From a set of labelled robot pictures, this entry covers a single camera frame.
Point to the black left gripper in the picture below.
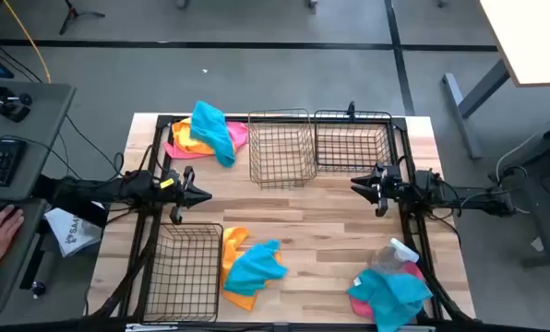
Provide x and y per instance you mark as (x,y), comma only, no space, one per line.
(182,193)

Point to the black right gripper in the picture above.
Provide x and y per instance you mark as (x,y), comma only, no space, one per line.
(388,184)

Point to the pink microfiber towel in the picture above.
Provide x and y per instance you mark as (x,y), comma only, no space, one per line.
(359,306)
(239,133)

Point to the blue microfiber towel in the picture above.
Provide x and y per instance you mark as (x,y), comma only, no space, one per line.
(390,295)
(254,269)
(212,131)

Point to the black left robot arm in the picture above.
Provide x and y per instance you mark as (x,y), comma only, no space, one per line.
(118,189)

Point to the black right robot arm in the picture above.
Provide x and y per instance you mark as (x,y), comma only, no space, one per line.
(469,196)

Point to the orange microfiber towel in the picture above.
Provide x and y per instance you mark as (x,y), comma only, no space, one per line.
(232,242)
(185,138)

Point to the clear spray bottle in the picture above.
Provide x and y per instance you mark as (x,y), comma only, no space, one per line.
(392,256)

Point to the white printed bag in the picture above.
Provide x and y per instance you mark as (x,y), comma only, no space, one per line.
(72,233)

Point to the grey table leg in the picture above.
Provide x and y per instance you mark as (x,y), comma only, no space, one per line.
(469,101)

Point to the grey side desk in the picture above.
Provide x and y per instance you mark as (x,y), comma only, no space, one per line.
(39,120)

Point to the grey equipment stand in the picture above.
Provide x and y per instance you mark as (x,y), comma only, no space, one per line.
(547,184)

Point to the black desk device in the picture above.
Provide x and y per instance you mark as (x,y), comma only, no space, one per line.
(12,108)

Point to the white table top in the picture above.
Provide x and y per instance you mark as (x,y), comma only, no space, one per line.
(529,37)

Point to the black tripod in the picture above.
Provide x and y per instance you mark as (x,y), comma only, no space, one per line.
(72,14)

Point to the black metal table frame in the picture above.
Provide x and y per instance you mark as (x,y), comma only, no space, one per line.
(403,138)

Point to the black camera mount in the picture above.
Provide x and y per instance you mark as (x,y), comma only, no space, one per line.
(351,110)

